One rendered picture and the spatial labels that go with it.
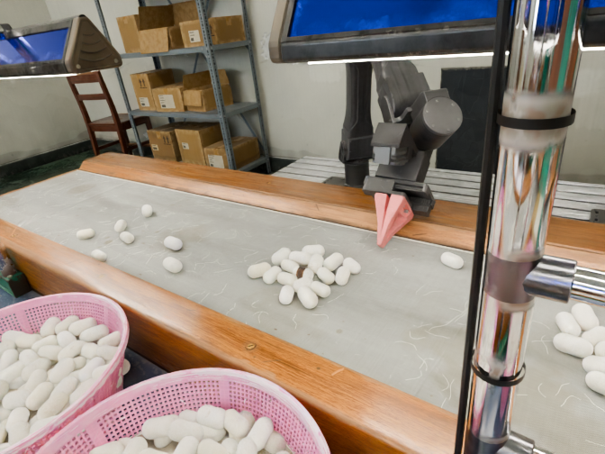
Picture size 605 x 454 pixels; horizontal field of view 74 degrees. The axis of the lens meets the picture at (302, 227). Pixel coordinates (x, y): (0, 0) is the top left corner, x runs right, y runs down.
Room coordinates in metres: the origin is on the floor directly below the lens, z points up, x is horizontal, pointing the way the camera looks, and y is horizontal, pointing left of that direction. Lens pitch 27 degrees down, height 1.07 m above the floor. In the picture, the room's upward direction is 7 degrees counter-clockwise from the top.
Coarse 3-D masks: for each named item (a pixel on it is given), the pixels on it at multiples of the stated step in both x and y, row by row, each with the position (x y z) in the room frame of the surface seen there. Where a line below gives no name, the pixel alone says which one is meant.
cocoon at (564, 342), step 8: (560, 336) 0.30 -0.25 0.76; (568, 336) 0.30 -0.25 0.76; (576, 336) 0.30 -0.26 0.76; (560, 344) 0.30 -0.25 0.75; (568, 344) 0.29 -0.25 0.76; (576, 344) 0.29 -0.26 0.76; (584, 344) 0.29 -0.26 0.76; (568, 352) 0.29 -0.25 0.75; (576, 352) 0.29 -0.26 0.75; (584, 352) 0.28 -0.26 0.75
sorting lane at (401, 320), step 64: (64, 192) 1.02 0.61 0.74; (128, 192) 0.96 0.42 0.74; (128, 256) 0.62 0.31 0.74; (192, 256) 0.60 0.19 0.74; (256, 256) 0.57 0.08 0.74; (384, 256) 0.52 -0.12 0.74; (256, 320) 0.41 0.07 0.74; (320, 320) 0.40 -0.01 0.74; (384, 320) 0.38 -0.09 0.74; (448, 320) 0.37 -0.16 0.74; (448, 384) 0.28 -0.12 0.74; (576, 384) 0.26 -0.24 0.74; (576, 448) 0.20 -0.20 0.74
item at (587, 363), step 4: (588, 356) 0.28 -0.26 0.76; (592, 356) 0.27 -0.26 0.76; (596, 356) 0.27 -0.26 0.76; (584, 360) 0.27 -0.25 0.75; (588, 360) 0.27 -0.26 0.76; (592, 360) 0.27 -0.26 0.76; (596, 360) 0.27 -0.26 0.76; (600, 360) 0.27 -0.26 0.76; (604, 360) 0.27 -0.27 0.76; (584, 364) 0.27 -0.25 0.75; (588, 364) 0.27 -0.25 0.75; (592, 364) 0.27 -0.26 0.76; (596, 364) 0.27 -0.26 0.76; (600, 364) 0.27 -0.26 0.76; (604, 364) 0.26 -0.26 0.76; (584, 368) 0.27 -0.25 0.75; (588, 368) 0.27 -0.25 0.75; (592, 368) 0.27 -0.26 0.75; (596, 368) 0.26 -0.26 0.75; (600, 368) 0.26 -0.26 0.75; (604, 368) 0.26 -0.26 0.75; (588, 372) 0.27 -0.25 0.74; (604, 372) 0.26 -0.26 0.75
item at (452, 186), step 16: (304, 160) 1.26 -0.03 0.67; (320, 160) 1.24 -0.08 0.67; (336, 160) 1.22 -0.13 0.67; (288, 176) 1.14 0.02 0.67; (304, 176) 1.12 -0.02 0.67; (320, 176) 1.10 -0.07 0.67; (336, 176) 1.09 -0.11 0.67; (432, 176) 1.00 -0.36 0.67; (448, 176) 0.98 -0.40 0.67; (464, 176) 0.97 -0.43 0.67; (480, 176) 0.96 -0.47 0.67; (432, 192) 0.89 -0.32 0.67; (448, 192) 0.88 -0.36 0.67; (464, 192) 0.87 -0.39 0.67; (560, 192) 0.81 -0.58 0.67; (576, 192) 0.80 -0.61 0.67; (592, 192) 0.79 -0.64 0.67; (560, 208) 0.74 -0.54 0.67; (576, 208) 0.73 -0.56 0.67; (592, 208) 0.72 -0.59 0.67
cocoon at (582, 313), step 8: (576, 304) 0.35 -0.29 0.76; (584, 304) 0.34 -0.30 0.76; (576, 312) 0.34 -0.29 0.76; (584, 312) 0.33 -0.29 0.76; (592, 312) 0.33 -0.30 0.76; (576, 320) 0.33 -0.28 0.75; (584, 320) 0.32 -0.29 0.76; (592, 320) 0.32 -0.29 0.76; (584, 328) 0.32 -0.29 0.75; (592, 328) 0.32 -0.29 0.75
